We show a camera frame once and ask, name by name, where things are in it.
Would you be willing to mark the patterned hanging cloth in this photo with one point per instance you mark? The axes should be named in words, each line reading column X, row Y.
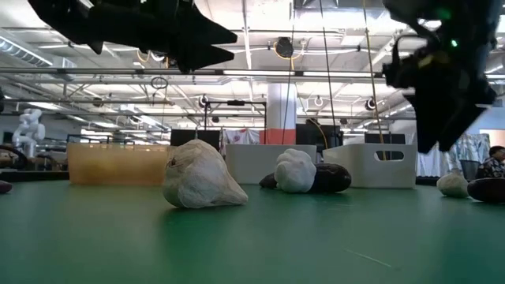
column 471, row 148

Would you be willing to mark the white and orange pillar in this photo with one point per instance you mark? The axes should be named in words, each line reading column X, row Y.
column 276, row 118

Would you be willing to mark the plain white plastic basket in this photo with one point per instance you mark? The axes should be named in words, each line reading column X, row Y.
column 252, row 161

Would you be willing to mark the black panel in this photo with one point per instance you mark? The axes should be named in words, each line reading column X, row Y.
column 185, row 138

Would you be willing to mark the black metal frame stand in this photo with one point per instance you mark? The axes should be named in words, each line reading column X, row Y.
column 236, row 102

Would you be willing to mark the large dark purple sweet potato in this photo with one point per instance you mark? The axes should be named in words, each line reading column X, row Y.
column 331, row 177

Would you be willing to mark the white robot figure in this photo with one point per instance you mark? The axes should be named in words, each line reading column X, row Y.
column 28, row 132

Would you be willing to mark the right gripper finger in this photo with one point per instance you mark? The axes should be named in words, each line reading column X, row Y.
column 428, row 122
column 459, row 126

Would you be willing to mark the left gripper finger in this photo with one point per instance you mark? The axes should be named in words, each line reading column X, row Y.
column 205, row 33
column 205, row 57

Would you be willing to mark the large white garlic bulb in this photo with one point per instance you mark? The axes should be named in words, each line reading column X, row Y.
column 294, row 171

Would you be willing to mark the black monitor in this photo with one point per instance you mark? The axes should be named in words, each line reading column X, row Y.
column 394, row 138
column 309, row 136

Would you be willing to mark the green table mat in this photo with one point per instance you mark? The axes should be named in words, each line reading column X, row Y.
column 252, row 244

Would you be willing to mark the small dark purple potato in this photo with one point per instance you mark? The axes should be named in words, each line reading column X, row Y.
column 4, row 187
column 489, row 190

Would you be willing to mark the orange translucent plastic basket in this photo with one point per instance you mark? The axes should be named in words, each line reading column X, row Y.
column 114, row 165

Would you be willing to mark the person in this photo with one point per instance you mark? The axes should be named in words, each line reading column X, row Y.
column 491, row 165

